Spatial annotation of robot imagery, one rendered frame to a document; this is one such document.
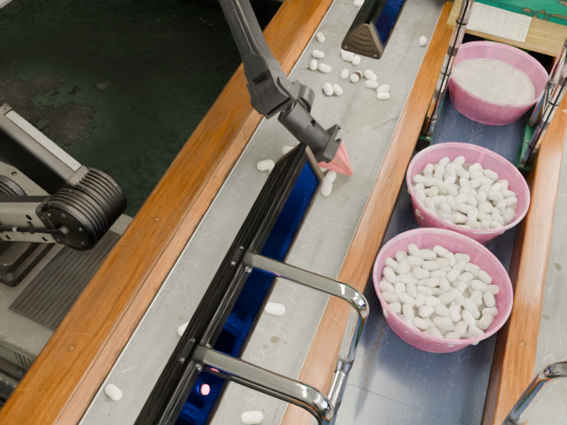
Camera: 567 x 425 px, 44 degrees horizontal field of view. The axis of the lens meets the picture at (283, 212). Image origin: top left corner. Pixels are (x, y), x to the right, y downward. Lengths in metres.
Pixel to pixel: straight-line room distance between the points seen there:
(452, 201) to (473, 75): 0.49
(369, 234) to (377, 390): 0.31
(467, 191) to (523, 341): 0.39
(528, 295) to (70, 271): 1.01
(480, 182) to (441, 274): 0.29
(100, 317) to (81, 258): 0.47
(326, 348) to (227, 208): 0.39
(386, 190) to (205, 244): 0.40
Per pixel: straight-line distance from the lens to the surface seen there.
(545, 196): 1.62
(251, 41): 1.49
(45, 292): 1.69
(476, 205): 1.60
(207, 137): 1.57
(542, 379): 0.93
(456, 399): 1.36
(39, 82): 3.02
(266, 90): 1.44
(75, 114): 2.84
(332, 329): 1.27
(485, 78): 1.94
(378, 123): 1.70
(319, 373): 1.22
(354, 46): 1.37
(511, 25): 2.09
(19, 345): 1.63
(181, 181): 1.47
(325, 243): 1.42
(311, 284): 0.88
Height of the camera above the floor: 1.82
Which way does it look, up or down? 48 degrees down
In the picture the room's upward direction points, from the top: 7 degrees clockwise
